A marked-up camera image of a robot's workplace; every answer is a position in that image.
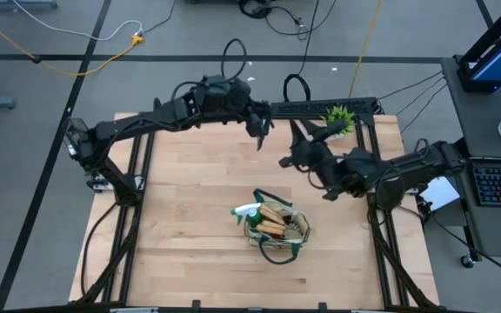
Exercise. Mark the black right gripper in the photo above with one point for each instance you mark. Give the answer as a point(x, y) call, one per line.
point(320, 165)

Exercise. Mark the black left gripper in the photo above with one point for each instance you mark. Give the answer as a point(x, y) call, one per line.
point(255, 121)

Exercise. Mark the green white spray bottle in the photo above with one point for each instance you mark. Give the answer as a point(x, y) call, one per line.
point(244, 209)

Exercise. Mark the small white object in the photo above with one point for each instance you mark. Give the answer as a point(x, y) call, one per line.
point(275, 225)

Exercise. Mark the cream canvas bag green trim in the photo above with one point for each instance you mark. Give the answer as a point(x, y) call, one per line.
point(296, 237)

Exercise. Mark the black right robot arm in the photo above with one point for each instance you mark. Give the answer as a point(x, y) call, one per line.
point(407, 167)

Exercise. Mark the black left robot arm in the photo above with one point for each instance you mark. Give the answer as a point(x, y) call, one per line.
point(146, 126)

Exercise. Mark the small artificial potted plant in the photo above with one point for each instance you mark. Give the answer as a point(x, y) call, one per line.
point(339, 114)

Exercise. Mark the black perforated metal box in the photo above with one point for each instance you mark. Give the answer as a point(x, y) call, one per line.
point(342, 104)

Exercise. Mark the white paper sheet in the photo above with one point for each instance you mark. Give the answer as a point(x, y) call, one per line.
point(439, 193)

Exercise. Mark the grey desk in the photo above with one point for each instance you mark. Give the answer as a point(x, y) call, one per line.
point(481, 117)

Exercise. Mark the black aluminium frame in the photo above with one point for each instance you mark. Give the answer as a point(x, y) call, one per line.
point(386, 287)

